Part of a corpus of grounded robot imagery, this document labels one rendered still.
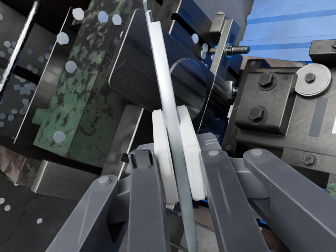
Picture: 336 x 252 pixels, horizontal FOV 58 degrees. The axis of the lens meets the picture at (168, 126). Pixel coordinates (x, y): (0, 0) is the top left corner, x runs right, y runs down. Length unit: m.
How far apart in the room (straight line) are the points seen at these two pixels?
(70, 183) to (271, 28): 1.85
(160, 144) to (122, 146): 0.47
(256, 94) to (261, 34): 1.73
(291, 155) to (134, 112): 0.33
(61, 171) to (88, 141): 0.08
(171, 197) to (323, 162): 0.32
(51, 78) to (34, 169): 0.40
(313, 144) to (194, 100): 0.24
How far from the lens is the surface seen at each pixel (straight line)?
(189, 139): 0.16
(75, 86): 0.67
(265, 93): 0.52
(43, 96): 0.94
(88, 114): 0.61
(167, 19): 0.71
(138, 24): 0.51
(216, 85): 0.68
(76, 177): 0.63
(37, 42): 1.28
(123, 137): 0.63
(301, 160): 0.46
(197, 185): 0.15
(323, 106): 0.52
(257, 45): 2.17
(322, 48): 0.53
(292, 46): 2.08
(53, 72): 0.95
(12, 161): 0.64
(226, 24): 0.78
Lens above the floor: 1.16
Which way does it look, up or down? 42 degrees down
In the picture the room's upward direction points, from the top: 100 degrees clockwise
